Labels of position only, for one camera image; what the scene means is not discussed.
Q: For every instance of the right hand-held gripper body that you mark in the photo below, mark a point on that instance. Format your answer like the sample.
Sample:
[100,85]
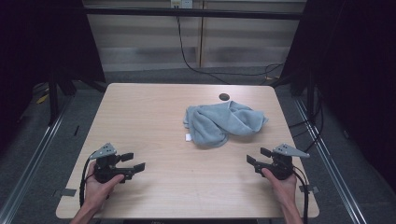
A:
[281,166]

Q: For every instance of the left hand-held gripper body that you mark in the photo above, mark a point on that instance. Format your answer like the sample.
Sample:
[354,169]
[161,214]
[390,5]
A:
[104,169]

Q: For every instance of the light blue towel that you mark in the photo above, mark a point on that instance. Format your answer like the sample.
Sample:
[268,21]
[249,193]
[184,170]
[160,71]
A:
[221,123]

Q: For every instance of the person's right hand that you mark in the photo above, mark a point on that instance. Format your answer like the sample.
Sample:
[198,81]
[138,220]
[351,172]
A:
[285,188]

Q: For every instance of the person's left hand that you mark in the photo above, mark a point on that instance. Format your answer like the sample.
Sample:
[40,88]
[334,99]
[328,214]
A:
[97,193]

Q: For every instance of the grey tape strip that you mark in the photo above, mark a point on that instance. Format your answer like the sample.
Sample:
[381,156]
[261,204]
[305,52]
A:
[308,189]
[68,192]

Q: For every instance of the small black floor item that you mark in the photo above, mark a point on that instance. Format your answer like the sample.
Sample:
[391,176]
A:
[76,130]

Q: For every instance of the black metal stand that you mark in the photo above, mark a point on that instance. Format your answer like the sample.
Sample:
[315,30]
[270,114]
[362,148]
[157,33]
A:
[53,99]

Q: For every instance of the yellow floor item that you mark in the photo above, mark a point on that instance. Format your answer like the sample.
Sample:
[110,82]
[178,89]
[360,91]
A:
[42,99]

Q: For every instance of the black curtain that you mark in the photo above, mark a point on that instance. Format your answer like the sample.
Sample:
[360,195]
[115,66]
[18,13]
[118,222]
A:
[355,77]
[40,43]

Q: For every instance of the metal floor rail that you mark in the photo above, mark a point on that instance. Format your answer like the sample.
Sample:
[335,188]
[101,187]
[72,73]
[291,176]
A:
[29,161]
[333,168]

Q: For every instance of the black horizontal frame bar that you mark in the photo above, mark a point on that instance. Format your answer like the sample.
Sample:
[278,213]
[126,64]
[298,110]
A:
[193,13]

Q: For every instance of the white wall power outlet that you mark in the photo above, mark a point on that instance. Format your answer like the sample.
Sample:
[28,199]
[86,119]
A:
[181,3]

